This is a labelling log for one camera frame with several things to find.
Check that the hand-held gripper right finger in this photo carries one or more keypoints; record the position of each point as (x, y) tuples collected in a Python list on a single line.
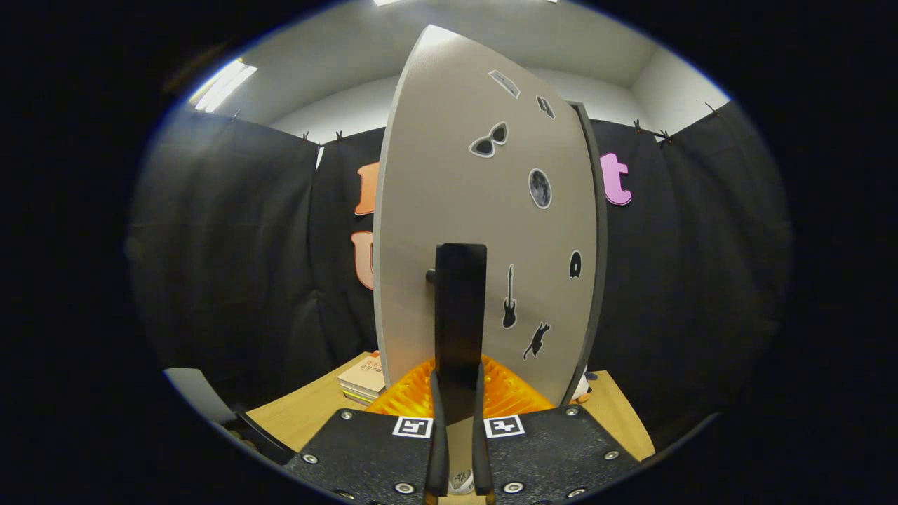
[(554, 456)]

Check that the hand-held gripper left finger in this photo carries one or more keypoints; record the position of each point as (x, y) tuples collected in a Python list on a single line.
[(372, 456)]

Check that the white canvas shoe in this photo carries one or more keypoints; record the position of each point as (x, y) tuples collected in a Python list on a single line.
[(461, 481)]

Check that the grey shoe cabinet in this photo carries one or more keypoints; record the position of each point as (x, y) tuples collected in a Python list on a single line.
[(598, 210)]

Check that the penguin plush toy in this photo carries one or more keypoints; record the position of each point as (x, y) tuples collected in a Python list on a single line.
[(582, 393)]

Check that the stack of books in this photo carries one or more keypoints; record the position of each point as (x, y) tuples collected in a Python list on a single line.
[(363, 379)]

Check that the grey office chair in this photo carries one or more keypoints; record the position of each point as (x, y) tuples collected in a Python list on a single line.
[(203, 396)]

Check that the black backdrop cloth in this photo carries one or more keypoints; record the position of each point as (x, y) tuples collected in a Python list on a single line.
[(224, 245)]

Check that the long ceiling light strip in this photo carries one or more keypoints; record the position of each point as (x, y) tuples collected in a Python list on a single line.
[(223, 84)]

